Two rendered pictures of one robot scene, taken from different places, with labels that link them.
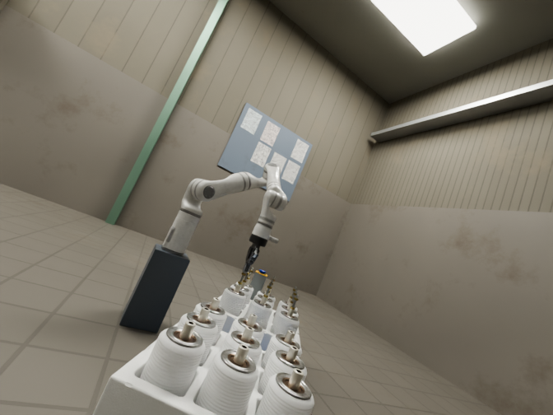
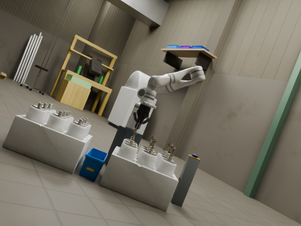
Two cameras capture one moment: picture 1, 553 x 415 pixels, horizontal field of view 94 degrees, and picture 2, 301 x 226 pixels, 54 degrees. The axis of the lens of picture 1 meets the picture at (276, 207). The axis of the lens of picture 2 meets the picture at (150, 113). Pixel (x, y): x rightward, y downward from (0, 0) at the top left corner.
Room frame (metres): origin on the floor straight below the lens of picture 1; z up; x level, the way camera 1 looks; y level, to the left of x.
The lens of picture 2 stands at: (0.88, -1.86, 0.43)
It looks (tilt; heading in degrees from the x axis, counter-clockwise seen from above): 1 degrees up; 81
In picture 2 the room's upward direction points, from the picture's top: 22 degrees clockwise
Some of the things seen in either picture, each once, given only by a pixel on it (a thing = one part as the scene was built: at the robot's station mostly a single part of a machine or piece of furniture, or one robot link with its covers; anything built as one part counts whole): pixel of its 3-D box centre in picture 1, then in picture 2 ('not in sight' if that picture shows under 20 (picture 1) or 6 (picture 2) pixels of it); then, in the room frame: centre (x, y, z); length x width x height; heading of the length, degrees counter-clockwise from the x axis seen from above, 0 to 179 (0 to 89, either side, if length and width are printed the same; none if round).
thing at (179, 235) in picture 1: (181, 232); (135, 119); (1.12, 0.33, 0.39); 0.09 x 0.09 x 0.17; 23
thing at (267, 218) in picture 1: (269, 208); (152, 87); (1.11, 0.03, 0.63); 0.09 x 0.07 x 0.15; 107
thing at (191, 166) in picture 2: (250, 300); (185, 180); (1.52, -0.07, 0.16); 0.07 x 0.07 x 0.31; 84
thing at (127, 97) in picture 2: not in sight; (135, 102); (1.43, 4.27, 0.63); 0.71 x 0.58 x 1.26; 113
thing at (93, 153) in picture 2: not in sight; (93, 163); (0.95, -0.10, 0.06); 0.30 x 0.11 x 0.12; 85
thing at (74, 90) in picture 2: not in sight; (91, 76); (0.25, 6.03, 0.87); 1.37 x 1.20 x 1.74; 23
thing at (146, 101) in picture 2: (266, 231); (148, 101); (1.12, 0.00, 0.53); 0.11 x 0.09 x 0.06; 102
